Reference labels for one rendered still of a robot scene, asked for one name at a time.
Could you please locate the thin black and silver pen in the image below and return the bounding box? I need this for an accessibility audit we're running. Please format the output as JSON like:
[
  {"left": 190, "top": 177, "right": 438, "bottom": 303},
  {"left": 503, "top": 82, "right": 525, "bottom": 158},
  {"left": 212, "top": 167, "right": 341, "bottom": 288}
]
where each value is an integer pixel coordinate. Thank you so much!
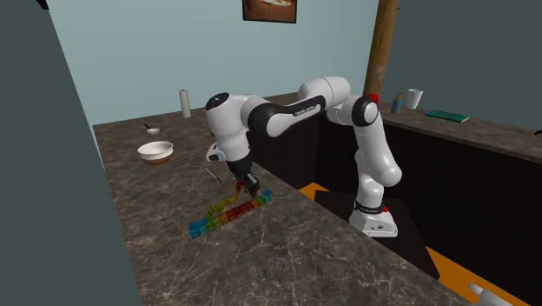
[{"left": 203, "top": 166, "right": 223, "bottom": 185}]

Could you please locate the rainbow coloured block toy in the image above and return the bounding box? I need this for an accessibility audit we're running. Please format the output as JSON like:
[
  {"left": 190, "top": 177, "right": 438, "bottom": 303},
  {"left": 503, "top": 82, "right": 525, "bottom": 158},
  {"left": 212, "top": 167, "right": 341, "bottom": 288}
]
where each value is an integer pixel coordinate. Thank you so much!
[{"left": 188, "top": 181, "right": 273, "bottom": 240}]

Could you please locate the white and brown bowl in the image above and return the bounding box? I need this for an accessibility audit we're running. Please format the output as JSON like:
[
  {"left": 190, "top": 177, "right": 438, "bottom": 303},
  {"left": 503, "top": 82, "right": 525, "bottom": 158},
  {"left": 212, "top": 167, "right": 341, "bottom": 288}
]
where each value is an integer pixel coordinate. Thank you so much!
[{"left": 137, "top": 140, "right": 175, "bottom": 166}]

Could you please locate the white paper towel roll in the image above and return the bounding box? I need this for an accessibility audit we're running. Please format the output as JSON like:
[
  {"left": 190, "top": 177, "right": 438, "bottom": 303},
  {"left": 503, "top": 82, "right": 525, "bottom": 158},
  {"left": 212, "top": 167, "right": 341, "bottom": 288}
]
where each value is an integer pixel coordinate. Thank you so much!
[{"left": 178, "top": 89, "right": 193, "bottom": 119}]

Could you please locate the black robot stand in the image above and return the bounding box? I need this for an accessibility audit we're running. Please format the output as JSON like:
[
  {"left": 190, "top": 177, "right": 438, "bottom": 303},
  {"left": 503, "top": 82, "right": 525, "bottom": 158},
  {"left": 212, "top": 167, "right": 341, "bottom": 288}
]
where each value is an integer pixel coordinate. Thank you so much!
[{"left": 314, "top": 190, "right": 441, "bottom": 281}]

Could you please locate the blue and yellow bottle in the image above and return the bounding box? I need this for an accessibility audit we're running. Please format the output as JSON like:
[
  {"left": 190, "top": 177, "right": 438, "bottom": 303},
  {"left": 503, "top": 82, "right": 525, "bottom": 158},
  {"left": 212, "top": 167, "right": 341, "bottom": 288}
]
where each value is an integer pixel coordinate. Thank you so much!
[{"left": 390, "top": 91, "right": 404, "bottom": 116}]

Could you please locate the white cup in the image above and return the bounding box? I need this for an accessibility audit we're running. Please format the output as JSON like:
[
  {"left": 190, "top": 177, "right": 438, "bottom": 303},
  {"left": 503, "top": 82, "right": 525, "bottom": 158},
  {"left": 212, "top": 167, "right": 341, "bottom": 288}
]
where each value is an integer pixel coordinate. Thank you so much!
[{"left": 406, "top": 88, "right": 424, "bottom": 110}]

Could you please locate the teal book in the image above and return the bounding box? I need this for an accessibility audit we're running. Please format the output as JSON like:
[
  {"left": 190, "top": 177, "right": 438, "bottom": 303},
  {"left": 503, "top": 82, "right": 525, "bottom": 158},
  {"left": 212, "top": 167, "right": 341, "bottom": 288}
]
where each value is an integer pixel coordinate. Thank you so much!
[{"left": 424, "top": 110, "right": 471, "bottom": 124}]

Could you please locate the grey cylindrical object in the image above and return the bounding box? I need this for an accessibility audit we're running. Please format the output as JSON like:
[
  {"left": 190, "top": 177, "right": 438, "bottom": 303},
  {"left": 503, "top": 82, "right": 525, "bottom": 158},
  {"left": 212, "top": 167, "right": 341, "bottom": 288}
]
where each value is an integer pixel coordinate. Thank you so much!
[{"left": 467, "top": 283, "right": 501, "bottom": 306}]

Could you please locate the brown framed wall picture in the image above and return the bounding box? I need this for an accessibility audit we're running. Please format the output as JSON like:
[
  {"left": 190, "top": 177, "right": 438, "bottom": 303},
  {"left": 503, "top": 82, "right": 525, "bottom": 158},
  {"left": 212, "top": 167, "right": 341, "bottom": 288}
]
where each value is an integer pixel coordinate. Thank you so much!
[{"left": 241, "top": 0, "right": 298, "bottom": 24}]

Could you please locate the wooden post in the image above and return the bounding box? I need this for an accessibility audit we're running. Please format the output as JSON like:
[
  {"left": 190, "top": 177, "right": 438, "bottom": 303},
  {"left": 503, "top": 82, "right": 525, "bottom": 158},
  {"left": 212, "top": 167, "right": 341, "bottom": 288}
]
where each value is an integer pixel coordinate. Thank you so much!
[{"left": 362, "top": 0, "right": 400, "bottom": 97}]

